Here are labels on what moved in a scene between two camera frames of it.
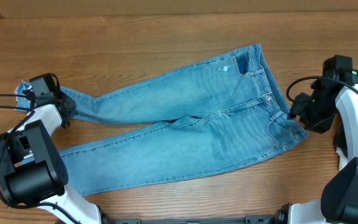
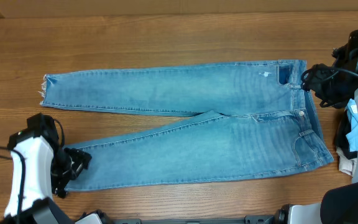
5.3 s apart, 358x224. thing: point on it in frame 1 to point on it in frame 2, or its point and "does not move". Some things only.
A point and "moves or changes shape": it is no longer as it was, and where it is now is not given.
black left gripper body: (63, 98) to (67, 162)
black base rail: (248, 219) does not move
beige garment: (343, 159) does not move
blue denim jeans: (227, 114) moves or changes shape
